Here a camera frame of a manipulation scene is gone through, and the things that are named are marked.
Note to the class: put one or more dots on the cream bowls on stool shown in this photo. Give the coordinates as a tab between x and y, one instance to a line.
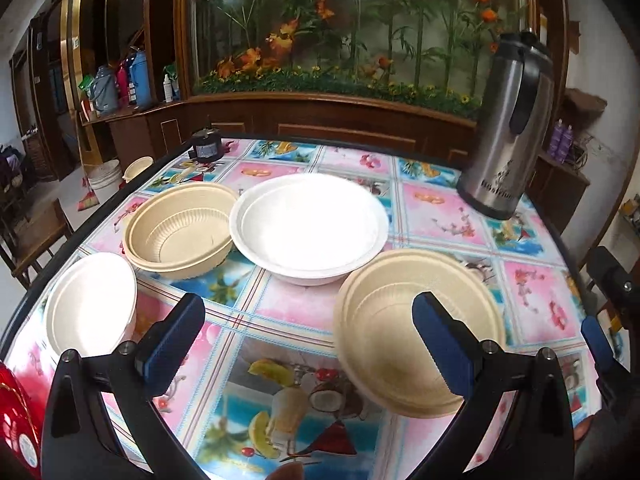
137	167

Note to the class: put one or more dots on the stainless steel thermos jug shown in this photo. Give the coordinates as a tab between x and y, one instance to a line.
511	124

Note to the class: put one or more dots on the red thermos flask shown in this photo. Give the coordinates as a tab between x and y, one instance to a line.
122	85

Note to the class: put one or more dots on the blue thermos flask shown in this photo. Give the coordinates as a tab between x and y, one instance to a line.
140	77

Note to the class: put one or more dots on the colourful patterned tablecloth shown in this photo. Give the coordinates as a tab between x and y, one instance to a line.
261	384

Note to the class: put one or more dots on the white spray bottle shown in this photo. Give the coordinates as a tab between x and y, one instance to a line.
168	92

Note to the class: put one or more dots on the white bowl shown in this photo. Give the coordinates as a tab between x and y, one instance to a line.
309	229
92	306

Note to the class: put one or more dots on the purple bottles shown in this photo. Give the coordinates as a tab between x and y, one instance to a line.
561	141

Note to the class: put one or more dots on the wooden chair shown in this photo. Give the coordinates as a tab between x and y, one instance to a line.
21	247

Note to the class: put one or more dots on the beige bowl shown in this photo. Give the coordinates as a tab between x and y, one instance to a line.
182	232
376	342

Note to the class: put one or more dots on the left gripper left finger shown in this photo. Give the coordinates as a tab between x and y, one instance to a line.
162	349

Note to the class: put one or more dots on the person's right hand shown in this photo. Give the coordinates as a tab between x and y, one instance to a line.
581	429

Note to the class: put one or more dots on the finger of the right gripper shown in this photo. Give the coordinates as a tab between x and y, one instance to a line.
597	343

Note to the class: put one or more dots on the white plastic bucket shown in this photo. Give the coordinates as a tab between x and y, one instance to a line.
105	180

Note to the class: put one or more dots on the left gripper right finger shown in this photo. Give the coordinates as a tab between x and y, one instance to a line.
452	345

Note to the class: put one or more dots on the red plate with sticker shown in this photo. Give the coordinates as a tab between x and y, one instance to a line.
20	425

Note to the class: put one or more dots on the small black device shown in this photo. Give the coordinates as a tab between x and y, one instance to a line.
207	145

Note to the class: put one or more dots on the grey kettle jug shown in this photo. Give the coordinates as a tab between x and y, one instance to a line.
103	91

